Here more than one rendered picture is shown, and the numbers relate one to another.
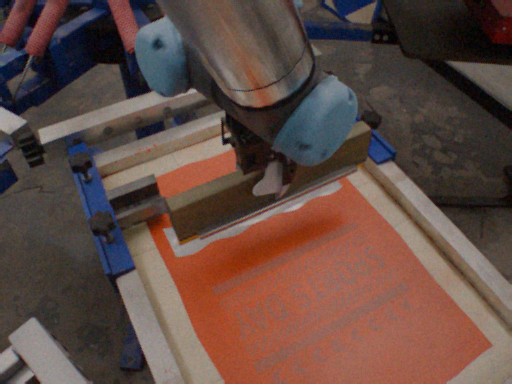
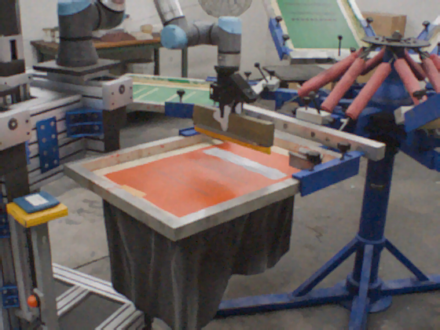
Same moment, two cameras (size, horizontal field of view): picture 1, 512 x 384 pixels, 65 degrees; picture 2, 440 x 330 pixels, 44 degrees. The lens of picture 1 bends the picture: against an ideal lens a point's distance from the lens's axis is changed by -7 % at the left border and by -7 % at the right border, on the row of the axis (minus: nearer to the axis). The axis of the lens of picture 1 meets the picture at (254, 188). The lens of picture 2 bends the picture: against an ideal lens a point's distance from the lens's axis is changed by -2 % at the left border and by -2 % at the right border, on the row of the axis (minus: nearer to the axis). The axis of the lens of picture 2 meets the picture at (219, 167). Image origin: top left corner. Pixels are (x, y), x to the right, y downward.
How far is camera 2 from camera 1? 1.71 m
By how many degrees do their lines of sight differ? 65
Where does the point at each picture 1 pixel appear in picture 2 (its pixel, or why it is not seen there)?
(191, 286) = (188, 155)
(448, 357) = (170, 206)
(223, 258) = (207, 159)
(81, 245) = (286, 267)
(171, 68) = not seen: hidden behind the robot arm
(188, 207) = (198, 107)
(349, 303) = (194, 183)
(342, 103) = (169, 28)
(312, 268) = (211, 175)
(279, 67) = (160, 12)
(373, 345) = (171, 189)
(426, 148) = not seen: outside the picture
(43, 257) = not seen: hidden behind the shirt
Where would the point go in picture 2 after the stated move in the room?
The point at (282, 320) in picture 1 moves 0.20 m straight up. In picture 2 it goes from (178, 171) to (178, 111)
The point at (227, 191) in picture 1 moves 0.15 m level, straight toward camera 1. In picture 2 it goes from (210, 110) to (166, 113)
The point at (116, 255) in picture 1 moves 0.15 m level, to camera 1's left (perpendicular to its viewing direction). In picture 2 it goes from (189, 131) to (182, 120)
